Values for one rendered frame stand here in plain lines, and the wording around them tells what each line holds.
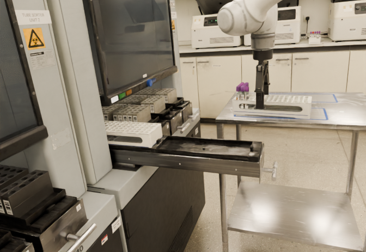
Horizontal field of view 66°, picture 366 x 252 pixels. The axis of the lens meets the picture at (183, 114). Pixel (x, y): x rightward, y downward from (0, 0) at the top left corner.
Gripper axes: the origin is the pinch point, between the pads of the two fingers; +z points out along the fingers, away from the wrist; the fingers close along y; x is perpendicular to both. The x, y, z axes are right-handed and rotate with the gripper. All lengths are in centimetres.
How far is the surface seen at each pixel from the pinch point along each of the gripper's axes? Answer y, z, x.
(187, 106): 7.7, 7.4, 37.9
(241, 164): -41.4, 7.9, -1.6
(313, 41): 193, -5, -13
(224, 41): 188, -10, 74
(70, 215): -76, 8, 30
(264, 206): 11, 59, 1
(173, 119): -11.1, 7.3, 36.2
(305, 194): 28, 59, -17
